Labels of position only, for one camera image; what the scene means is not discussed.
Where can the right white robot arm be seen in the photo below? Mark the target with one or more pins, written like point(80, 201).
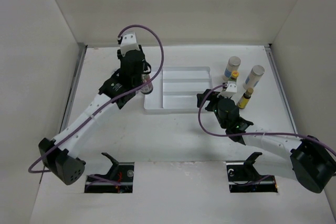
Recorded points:
point(301, 158)

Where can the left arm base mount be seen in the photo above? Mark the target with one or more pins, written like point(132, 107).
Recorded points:
point(117, 180)

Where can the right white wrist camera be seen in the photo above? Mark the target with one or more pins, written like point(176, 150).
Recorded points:
point(229, 89)

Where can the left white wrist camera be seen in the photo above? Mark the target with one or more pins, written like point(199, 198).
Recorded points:
point(128, 42)

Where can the white divided organizer tray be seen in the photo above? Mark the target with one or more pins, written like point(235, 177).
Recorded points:
point(175, 90)

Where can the white shaker blue label right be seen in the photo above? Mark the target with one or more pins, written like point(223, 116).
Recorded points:
point(254, 77)

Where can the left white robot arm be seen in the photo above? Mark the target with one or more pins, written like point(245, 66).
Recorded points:
point(60, 155)

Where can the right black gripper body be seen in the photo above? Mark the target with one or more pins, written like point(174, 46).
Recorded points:
point(223, 125)

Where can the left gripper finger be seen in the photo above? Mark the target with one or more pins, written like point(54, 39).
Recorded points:
point(119, 54)
point(147, 68)

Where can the white shaker blue label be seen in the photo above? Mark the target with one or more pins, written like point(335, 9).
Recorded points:
point(233, 65)
point(254, 77)

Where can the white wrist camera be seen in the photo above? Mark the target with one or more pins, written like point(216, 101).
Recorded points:
point(229, 89)
point(128, 42)

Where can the small yellow label bottle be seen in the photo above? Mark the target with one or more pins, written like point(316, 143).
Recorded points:
point(243, 101)

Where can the white shaker blue label left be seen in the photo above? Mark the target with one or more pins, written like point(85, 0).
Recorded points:
point(233, 65)

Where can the dark sauce bottle black cap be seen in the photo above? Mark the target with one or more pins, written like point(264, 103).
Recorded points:
point(148, 87)

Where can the green bottle yellow cap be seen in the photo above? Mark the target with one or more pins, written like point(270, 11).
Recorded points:
point(234, 76)

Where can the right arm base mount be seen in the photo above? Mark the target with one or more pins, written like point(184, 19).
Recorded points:
point(244, 178)

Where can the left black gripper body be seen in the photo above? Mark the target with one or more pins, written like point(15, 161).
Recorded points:
point(138, 81)

